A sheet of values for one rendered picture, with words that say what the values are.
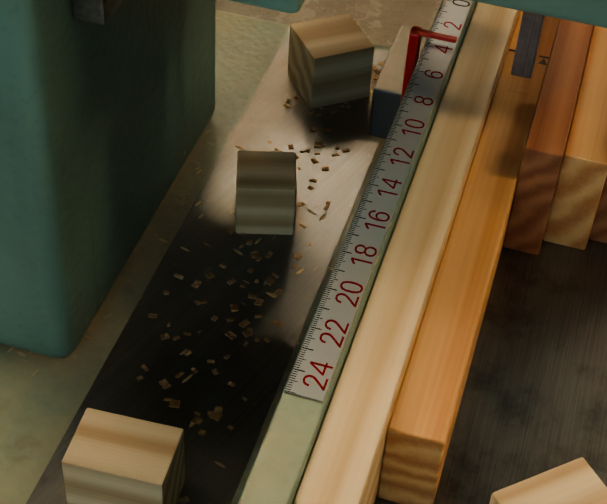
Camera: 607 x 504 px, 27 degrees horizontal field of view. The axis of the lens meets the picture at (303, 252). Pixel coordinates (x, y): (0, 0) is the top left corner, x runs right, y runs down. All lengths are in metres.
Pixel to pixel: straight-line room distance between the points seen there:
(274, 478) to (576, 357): 0.17
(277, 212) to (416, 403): 0.27
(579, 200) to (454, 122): 0.06
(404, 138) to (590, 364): 0.12
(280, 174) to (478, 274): 0.22
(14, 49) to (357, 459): 0.21
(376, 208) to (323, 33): 0.32
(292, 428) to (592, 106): 0.23
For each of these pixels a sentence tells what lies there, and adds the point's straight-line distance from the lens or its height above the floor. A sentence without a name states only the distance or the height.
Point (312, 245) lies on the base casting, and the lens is 0.69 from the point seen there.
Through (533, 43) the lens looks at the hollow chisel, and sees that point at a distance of 0.56.
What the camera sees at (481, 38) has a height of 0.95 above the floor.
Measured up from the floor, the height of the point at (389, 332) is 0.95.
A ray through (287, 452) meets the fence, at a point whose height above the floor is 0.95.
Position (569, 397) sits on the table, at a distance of 0.50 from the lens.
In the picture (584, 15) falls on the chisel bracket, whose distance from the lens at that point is 0.51.
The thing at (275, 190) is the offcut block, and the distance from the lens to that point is 0.67.
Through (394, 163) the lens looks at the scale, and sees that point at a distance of 0.50.
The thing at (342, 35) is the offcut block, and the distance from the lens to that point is 0.78.
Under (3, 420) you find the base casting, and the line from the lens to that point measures 0.61.
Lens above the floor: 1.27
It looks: 44 degrees down
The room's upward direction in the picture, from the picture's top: 4 degrees clockwise
